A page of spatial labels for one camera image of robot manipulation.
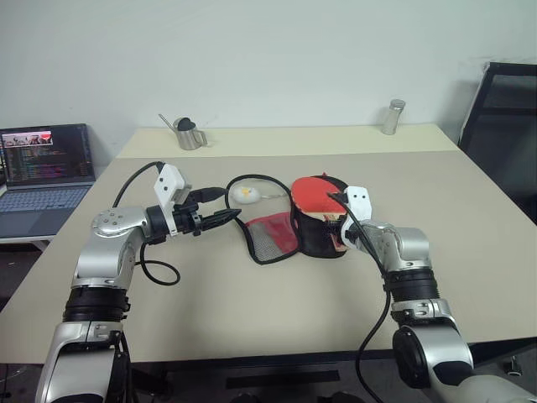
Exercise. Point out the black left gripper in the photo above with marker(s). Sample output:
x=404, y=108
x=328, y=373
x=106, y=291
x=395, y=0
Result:
x=188, y=218

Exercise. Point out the red table tennis paddle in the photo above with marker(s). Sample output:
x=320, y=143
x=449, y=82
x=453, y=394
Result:
x=308, y=193

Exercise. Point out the red black paddle case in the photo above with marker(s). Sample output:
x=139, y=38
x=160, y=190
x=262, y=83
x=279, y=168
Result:
x=310, y=235

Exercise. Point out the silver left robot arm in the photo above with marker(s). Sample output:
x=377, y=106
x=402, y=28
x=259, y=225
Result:
x=105, y=260

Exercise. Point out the white round yellow-spotted object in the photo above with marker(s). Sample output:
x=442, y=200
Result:
x=244, y=194

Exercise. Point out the steel pitcher with long spout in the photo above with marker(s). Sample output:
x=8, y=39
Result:
x=191, y=138

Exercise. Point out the black heart-shaped pitcher lid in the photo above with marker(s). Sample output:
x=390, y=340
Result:
x=185, y=124

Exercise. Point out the open grey laptop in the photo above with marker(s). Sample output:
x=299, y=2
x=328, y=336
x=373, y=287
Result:
x=46, y=168

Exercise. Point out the black crossbar under table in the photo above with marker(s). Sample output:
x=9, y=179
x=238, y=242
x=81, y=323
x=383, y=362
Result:
x=283, y=380

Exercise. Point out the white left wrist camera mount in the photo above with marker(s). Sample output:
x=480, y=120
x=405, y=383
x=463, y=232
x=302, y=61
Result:
x=168, y=180

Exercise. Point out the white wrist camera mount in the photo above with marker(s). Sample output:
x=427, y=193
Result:
x=168, y=180
x=358, y=203

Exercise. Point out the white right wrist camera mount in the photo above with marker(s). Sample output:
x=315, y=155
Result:
x=358, y=203

